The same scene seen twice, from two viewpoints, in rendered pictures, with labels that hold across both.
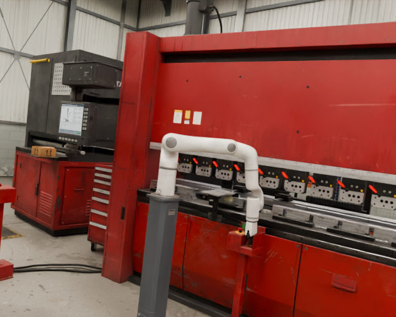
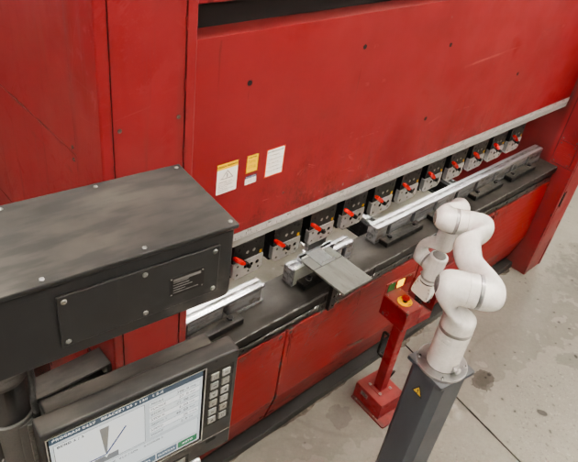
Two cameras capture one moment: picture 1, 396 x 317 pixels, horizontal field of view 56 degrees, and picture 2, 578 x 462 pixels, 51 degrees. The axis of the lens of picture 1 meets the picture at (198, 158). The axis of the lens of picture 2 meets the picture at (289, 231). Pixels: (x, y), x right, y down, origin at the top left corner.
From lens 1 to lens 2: 359 cm
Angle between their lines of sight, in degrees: 80
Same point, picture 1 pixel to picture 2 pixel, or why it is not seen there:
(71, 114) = (136, 426)
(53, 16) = not seen: outside the picture
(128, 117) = not seen: hidden behind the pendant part
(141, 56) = (183, 74)
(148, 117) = not seen: hidden behind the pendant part
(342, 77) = (485, 21)
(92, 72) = (218, 263)
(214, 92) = (314, 93)
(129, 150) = (170, 334)
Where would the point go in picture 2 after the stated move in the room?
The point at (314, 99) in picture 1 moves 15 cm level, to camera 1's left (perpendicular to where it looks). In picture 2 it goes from (452, 63) to (451, 75)
